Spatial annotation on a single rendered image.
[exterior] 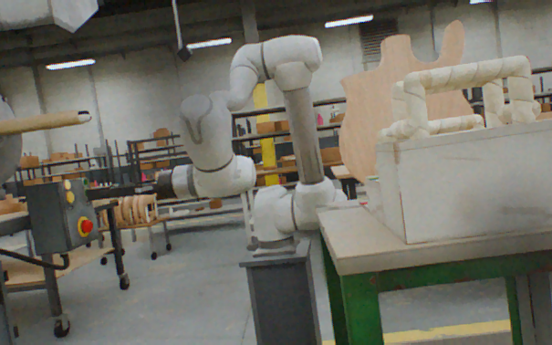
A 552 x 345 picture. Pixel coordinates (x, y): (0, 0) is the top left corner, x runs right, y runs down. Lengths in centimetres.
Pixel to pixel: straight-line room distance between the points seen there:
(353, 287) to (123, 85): 1268
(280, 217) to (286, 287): 27
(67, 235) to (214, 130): 56
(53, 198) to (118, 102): 1200
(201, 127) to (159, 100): 1183
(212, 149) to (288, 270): 78
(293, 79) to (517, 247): 88
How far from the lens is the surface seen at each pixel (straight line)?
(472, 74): 69
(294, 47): 130
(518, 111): 72
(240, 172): 91
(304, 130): 136
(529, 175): 71
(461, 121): 85
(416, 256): 64
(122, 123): 1301
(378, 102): 100
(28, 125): 96
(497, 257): 71
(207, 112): 80
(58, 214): 118
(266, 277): 151
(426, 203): 65
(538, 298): 123
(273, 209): 148
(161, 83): 1269
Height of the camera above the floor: 111
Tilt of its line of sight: 3 degrees down
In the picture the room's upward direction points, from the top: 8 degrees counter-clockwise
